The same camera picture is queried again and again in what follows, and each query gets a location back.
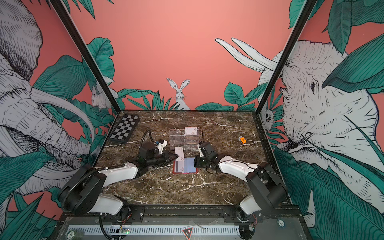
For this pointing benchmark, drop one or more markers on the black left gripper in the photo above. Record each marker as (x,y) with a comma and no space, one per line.
(167,157)

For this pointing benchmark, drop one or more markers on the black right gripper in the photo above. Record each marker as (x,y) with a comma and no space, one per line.
(197,161)

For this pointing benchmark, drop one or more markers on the red leather card holder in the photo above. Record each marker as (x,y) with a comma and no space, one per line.
(189,166)

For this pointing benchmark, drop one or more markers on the clear acrylic card display rack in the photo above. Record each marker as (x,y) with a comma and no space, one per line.
(178,139)

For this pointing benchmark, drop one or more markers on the white credit card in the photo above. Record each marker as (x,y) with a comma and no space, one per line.
(191,131)

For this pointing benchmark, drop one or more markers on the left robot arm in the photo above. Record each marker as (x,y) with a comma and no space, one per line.
(82,194)

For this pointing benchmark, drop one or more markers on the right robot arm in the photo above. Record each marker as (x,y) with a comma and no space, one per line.
(267,188)

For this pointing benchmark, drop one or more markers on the magnetic stripe card in holder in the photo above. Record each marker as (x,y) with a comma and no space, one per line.
(179,167)

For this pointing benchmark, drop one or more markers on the orange toy car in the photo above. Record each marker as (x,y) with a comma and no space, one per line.
(242,140)

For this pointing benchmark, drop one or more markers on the folded black chess board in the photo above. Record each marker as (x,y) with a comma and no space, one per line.
(124,129)

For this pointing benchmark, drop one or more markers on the red warning triangle sticker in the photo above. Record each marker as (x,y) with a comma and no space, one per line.
(188,232)

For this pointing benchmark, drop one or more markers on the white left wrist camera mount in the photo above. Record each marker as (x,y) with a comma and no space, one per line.
(161,144)

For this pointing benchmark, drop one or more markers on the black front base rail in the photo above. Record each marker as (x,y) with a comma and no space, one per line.
(228,213)

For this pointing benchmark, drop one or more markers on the black corner frame post right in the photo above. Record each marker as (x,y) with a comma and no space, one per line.
(302,19)

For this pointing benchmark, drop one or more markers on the black corner frame post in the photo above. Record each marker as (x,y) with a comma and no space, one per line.
(302,19)
(67,21)

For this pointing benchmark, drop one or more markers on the black corner frame post left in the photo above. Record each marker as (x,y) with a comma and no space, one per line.
(67,21)

